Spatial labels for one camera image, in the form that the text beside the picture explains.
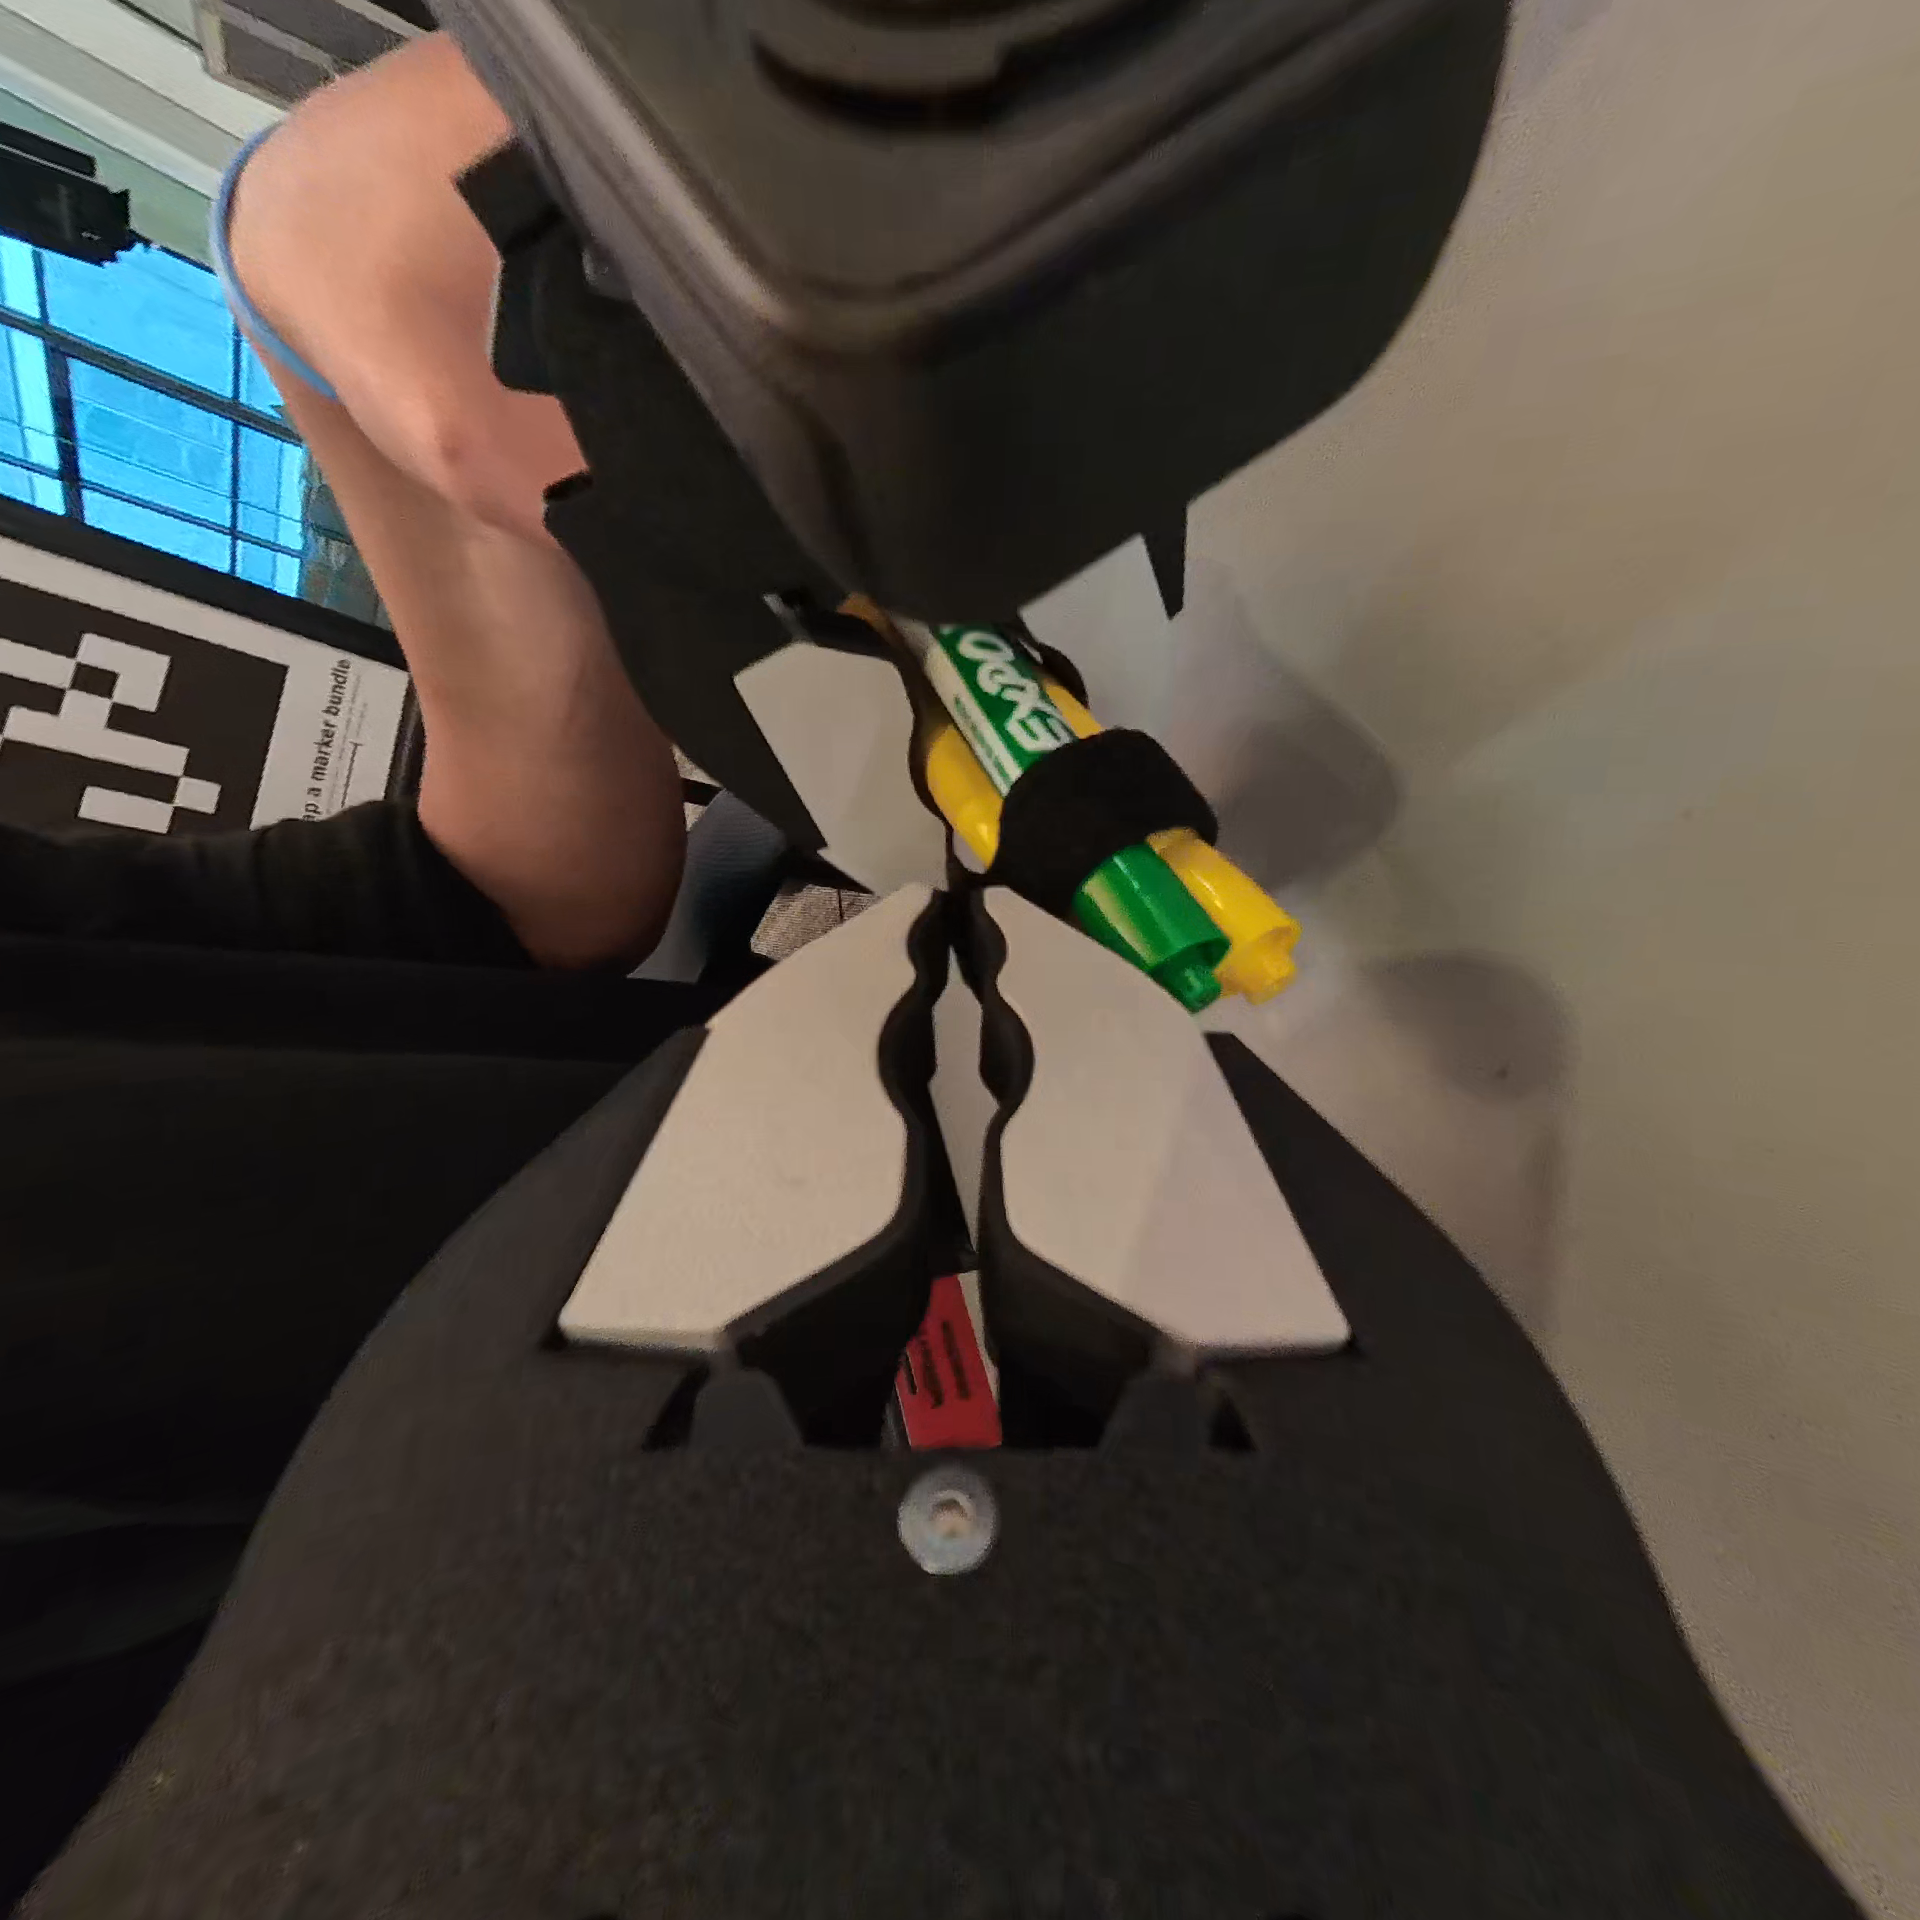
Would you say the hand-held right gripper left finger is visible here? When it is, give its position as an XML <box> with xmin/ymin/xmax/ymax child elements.
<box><xmin>556</xmin><ymin>882</ymin><xmax>974</xmax><ymax>1368</ymax></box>

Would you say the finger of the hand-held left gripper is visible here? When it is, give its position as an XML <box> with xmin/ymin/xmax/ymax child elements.
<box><xmin>732</xmin><ymin>599</ymin><xmax>962</xmax><ymax>889</ymax></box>
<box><xmin>1030</xmin><ymin>540</ymin><xmax>1180</xmax><ymax>724</ymax></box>

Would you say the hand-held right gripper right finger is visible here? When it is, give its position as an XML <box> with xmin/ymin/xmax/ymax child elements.
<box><xmin>967</xmin><ymin>882</ymin><xmax>1355</xmax><ymax>1368</ymax></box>

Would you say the green dry-erase marker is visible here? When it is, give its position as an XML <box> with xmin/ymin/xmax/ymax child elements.
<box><xmin>895</xmin><ymin>614</ymin><xmax>1228</xmax><ymax>1017</ymax></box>

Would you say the yellow marker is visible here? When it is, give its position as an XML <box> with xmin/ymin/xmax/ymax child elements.
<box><xmin>837</xmin><ymin>593</ymin><xmax>1003</xmax><ymax>875</ymax></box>
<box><xmin>1162</xmin><ymin>833</ymin><xmax>1305</xmax><ymax>1003</ymax></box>

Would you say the person's left forearm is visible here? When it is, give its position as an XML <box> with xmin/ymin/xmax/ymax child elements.
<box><xmin>323</xmin><ymin>394</ymin><xmax>687</xmax><ymax>972</ymax></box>

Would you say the person's left hand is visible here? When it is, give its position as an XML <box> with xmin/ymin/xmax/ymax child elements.
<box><xmin>214</xmin><ymin>30</ymin><xmax>588</xmax><ymax>528</ymax></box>

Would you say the printed tag paper sheet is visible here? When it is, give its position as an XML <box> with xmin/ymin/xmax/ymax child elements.
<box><xmin>0</xmin><ymin>537</ymin><xmax>417</xmax><ymax>836</ymax></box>

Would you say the person's black clothing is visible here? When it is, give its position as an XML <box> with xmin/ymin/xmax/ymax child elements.
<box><xmin>0</xmin><ymin>802</ymin><xmax>707</xmax><ymax>1654</ymax></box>

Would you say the ceiling air vent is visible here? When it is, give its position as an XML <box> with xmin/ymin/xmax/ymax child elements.
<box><xmin>188</xmin><ymin>0</ymin><xmax>437</xmax><ymax>107</ymax></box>

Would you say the window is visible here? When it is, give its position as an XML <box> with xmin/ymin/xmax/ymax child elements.
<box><xmin>0</xmin><ymin>90</ymin><xmax>401</xmax><ymax>634</ymax></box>

